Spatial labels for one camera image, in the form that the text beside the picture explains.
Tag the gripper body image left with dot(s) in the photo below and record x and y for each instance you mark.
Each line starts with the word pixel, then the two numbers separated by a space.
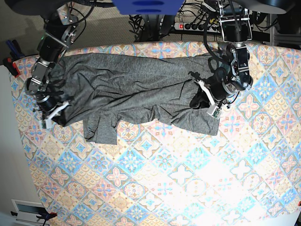
pixel 49 108

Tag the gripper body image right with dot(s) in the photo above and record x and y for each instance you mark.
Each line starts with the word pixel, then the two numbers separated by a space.
pixel 218 88

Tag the grey t-shirt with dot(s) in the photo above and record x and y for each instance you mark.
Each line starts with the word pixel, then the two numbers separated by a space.
pixel 105 89

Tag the red black clamp left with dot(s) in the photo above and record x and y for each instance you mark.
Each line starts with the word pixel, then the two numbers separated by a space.
pixel 11 66

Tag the white power strip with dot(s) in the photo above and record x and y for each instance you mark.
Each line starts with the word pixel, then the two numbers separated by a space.
pixel 181 26

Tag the patterned tile tablecloth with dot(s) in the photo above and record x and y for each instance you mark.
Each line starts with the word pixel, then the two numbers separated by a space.
pixel 160 175

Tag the black clamp bottom left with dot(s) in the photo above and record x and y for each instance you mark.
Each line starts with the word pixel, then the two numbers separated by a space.
pixel 44 216

